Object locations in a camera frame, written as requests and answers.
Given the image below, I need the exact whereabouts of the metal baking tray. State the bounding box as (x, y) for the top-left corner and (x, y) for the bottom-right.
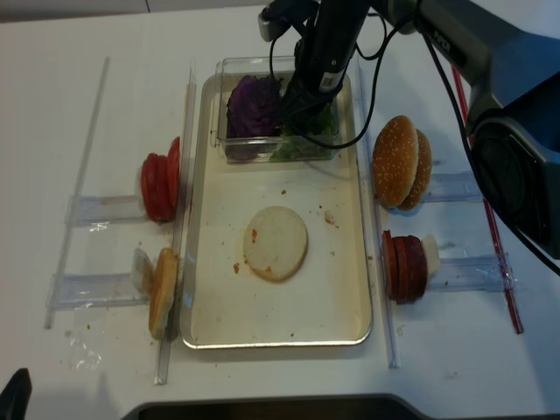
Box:
(179, 75), (376, 349)

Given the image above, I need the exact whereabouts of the clear holder lower right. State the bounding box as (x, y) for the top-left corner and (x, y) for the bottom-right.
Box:
(426, 255), (520, 292)

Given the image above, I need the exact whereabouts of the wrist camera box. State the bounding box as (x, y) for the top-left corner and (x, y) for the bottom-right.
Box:
(258, 0), (308, 42)

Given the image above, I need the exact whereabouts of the clear holder lower left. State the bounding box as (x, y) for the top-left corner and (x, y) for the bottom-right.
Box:
(46, 273), (148, 311)

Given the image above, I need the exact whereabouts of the clear rail left of tray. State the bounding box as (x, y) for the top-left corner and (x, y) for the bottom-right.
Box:
(154, 62), (196, 386)

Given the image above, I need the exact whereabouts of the clear holder upper right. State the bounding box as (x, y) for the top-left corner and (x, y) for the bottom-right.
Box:
(421, 171), (483, 203)

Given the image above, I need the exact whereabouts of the black cable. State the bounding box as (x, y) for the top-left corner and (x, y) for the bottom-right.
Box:
(269, 8), (560, 277)

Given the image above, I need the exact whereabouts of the red plastic rod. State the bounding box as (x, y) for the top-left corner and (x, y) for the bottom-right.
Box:
(451, 66), (524, 334)

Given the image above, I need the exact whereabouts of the rear sesame bun top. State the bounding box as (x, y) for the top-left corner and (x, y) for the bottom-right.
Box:
(398, 129), (432, 211)

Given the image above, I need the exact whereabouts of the clear plastic container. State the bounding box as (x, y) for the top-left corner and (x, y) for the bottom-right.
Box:
(210, 57), (341, 164)

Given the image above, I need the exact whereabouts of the bottom bun slice on tray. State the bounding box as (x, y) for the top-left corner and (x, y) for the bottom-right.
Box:
(243, 206), (309, 283)

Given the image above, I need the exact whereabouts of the clear rail of tray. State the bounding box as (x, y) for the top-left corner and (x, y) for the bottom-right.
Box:
(354, 54), (402, 369)
(154, 62), (196, 386)

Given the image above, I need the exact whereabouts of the sesame bun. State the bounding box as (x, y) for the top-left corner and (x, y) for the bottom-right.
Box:
(372, 115), (419, 207)
(398, 129), (432, 211)

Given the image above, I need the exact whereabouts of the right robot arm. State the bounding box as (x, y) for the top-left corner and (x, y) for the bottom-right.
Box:
(259, 1), (559, 258)

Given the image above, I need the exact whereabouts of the meat patty slices stack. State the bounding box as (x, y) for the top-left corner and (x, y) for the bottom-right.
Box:
(381, 230), (428, 305)

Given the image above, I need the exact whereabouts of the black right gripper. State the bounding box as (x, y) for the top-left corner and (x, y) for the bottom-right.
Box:
(280, 0), (370, 119)

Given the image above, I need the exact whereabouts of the clear rod far left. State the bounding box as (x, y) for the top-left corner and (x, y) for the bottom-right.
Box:
(44, 56), (111, 330)

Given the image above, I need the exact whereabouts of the purple cabbage leaf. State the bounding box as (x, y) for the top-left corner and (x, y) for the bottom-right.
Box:
(227, 75), (283, 140)

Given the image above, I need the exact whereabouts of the clear rail right of tray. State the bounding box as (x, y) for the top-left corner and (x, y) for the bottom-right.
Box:
(354, 54), (402, 369)

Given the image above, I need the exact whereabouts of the leaning bun slice left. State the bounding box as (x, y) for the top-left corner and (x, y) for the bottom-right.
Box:
(149, 248), (178, 340)

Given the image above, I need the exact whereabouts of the tomato slices stack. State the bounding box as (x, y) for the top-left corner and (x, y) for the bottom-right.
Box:
(139, 136), (180, 224)

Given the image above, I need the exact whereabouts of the clear holder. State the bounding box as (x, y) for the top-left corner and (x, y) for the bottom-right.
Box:
(46, 273), (148, 311)
(426, 255), (520, 292)
(65, 195), (148, 227)
(421, 171), (483, 203)

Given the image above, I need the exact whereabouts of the green lettuce leaf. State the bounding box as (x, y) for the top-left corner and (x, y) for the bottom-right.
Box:
(269, 103), (339, 162)

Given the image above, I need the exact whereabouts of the black object bottom left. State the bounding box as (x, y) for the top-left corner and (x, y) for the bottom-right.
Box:
(0, 368), (32, 420)

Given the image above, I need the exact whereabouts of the front sesame bun top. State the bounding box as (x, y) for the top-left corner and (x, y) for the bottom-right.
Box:
(372, 115), (419, 207)

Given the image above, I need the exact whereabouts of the clear holder upper left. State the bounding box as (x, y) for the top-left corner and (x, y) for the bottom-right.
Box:
(65, 195), (148, 227)

